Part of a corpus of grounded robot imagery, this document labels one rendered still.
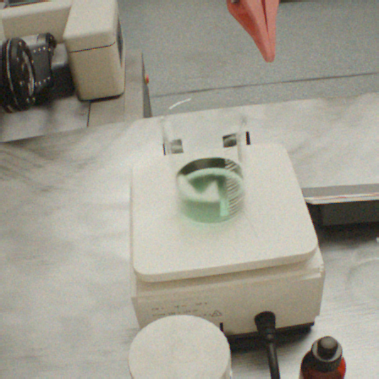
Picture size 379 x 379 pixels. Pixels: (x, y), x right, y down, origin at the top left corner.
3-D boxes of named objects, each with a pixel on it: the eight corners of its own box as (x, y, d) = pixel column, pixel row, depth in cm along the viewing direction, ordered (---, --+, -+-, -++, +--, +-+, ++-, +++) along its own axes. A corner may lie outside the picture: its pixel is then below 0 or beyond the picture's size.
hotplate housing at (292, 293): (140, 183, 54) (127, 115, 49) (271, 166, 54) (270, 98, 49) (146, 379, 38) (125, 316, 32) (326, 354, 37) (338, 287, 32)
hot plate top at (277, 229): (133, 167, 43) (130, 158, 43) (283, 149, 43) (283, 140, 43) (134, 285, 34) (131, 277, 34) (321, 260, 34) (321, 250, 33)
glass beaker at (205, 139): (209, 173, 41) (199, 79, 36) (267, 202, 38) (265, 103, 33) (151, 218, 38) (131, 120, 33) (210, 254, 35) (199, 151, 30)
